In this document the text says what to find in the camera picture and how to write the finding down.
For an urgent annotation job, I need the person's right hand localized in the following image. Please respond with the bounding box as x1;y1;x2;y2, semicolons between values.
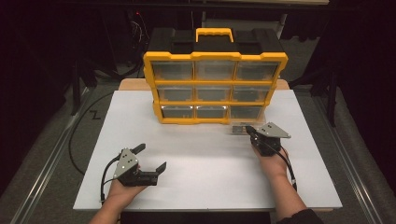
251;145;290;181

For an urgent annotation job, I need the bundle of thin wires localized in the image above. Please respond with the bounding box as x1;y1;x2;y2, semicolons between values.
129;10;150;68

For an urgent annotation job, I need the yellow black organizer cabinet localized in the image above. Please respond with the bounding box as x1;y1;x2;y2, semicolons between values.
142;27;289;125

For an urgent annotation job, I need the set of clear cabinet bins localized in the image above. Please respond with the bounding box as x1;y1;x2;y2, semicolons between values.
151;61;280;119

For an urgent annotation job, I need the hand-held gripper cable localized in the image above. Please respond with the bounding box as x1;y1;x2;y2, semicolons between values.
100;155;121;205
263;140;298;192

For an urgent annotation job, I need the person's left hand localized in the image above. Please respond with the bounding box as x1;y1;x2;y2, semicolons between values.
106;180;148;207

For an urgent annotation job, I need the black metal stand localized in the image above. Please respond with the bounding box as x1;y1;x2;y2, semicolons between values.
69;59;83;117

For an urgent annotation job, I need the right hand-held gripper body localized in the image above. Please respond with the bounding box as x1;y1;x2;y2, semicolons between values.
249;121;292;158

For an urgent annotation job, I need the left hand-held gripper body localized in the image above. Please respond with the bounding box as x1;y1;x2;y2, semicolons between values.
113;147;159;187

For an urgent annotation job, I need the black floor cable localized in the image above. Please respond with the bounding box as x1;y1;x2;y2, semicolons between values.
68;91;115;175

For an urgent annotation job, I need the right hand-held gripper cable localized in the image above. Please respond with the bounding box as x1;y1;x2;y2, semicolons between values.
263;140;298;192

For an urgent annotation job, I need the metal floor rail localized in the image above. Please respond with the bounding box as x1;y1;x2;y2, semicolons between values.
8;87;94;224
311;92;379;224

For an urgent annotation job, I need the left hand-held gripper cable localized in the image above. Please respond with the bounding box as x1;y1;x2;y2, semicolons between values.
100;155;121;205

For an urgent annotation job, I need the single clear plastic drawer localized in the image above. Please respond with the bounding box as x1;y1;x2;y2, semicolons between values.
224;105;267;136

